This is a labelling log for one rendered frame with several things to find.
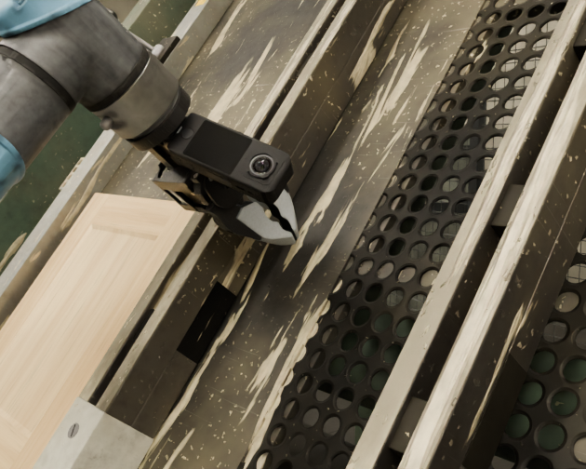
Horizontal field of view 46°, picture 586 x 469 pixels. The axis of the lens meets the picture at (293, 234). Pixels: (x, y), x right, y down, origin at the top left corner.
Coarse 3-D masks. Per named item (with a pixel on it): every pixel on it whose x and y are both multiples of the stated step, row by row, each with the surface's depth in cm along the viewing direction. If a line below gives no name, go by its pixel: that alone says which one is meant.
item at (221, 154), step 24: (192, 120) 64; (168, 144) 64; (192, 144) 63; (216, 144) 63; (240, 144) 62; (264, 144) 62; (192, 168) 64; (216, 168) 62; (240, 168) 61; (264, 168) 61; (288, 168) 61; (240, 192) 63; (264, 192) 60
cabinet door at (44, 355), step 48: (96, 240) 104; (144, 240) 95; (48, 288) 103; (96, 288) 95; (144, 288) 87; (0, 336) 104; (48, 336) 96; (96, 336) 88; (0, 384) 96; (48, 384) 88; (0, 432) 88; (48, 432) 82
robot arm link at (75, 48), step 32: (0, 0) 55; (32, 0) 53; (64, 0) 54; (96, 0) 57; (0, 32) 55; (32, 32) 54; (64, 32) 55; (96, 32) 56; (128, 32) 60; (64, 64) 55; (96, 64) 57; (128, 64) 58; (96, 96) 58
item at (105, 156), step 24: (216, 0) 128; (192, 24) 125; (216, 24) 129; (192, 48) 126; (96, 144) 119; (120, 144) 118; (96, 168) 116; (72, 192) 114; (96, 192) 116; (48, 216) 114; (72, 216) 114; (48, 240) 111; (24, 264) 109; (0, 288) 109; (24, 288) 109; (0, 312) 107
